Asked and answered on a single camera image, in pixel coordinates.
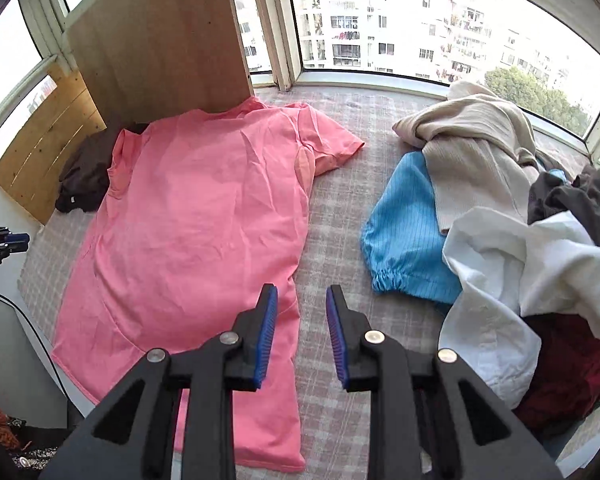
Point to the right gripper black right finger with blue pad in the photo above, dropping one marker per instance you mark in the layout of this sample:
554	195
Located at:
431	415

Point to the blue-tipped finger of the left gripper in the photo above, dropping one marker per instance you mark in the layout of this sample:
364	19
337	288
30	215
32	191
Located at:
17	242

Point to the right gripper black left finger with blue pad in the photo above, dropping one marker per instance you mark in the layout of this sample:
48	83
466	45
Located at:
131	434

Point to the pink t-shirt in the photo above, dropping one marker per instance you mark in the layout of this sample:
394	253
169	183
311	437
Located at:
201	211

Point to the pine plank panel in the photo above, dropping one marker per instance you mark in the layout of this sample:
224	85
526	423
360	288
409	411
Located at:
31	166

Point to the dark brown folded garment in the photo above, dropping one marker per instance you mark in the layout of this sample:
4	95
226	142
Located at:
84	181

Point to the orange knit scarf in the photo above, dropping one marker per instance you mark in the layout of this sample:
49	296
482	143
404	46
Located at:
7	437

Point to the dark red garment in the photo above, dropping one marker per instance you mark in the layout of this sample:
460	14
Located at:
565	386

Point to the white shirt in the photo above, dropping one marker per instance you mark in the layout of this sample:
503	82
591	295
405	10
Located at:
509	270

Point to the blue ribbed garment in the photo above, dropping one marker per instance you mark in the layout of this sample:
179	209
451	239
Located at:
401	243

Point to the large light wooden board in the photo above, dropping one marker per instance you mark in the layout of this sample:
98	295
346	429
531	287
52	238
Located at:
143	60

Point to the beige knit sweater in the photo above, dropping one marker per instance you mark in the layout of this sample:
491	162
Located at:
479	151

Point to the dark grey garment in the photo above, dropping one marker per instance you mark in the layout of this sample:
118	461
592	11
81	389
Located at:
550	195

